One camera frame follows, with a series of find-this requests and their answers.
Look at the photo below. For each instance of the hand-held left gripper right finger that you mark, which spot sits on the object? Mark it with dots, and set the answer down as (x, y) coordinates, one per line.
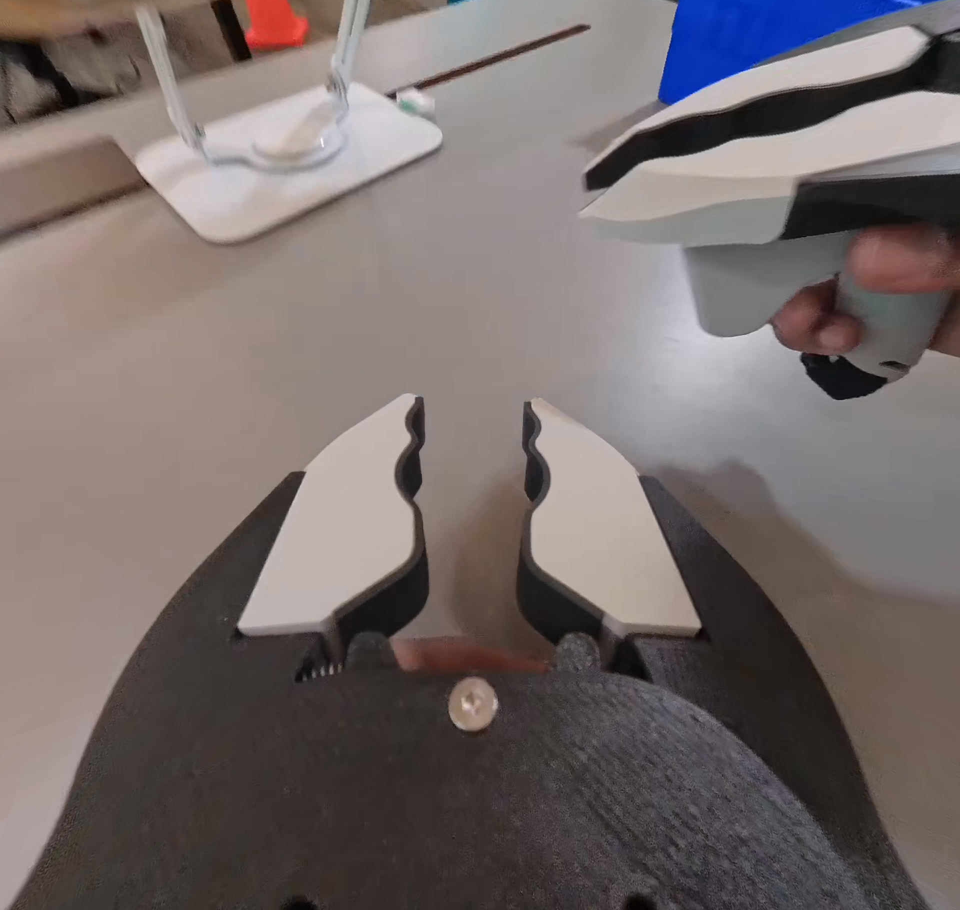
(600, 542)

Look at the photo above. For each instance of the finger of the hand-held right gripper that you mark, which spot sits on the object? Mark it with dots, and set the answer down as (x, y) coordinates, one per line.
(750, 100)
(712, 197)

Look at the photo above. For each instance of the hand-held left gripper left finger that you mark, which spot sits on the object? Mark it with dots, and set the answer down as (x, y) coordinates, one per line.
(337, 535)

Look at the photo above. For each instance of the blue storage bin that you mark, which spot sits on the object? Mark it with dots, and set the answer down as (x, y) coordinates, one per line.
(750, 17)

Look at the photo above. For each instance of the person's right hand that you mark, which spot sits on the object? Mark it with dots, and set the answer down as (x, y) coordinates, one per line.
(907, 257)

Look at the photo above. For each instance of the small white green-label box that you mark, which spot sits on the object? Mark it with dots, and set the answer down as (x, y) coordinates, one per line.
(415, 102)

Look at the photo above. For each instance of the white document stand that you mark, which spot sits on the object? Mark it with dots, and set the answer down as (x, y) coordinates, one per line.
(300, 167)

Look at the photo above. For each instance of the orange cone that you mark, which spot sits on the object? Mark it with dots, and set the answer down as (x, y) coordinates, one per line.
(274, 17)

